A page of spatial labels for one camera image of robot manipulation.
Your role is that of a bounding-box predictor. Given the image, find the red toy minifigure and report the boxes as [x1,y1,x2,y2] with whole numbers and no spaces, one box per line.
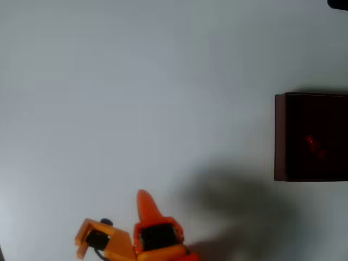
[304,134,327,160]

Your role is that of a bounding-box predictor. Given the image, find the dark brown open box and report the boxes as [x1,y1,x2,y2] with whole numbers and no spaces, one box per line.
[274,92,348,182]

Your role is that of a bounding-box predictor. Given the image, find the light orange camera mount bracket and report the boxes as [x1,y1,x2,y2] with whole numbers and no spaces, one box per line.
[74,217,136,260]

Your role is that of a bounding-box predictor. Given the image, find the small black camera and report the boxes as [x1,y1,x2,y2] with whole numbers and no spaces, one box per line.
[85,229,111,251]

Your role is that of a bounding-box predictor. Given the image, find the dark blue camera cable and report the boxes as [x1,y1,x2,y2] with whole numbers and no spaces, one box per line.
[93,246,110,260]

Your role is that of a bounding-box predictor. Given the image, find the black object at frame corner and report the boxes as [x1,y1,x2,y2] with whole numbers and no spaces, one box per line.
[327,0,348,11]

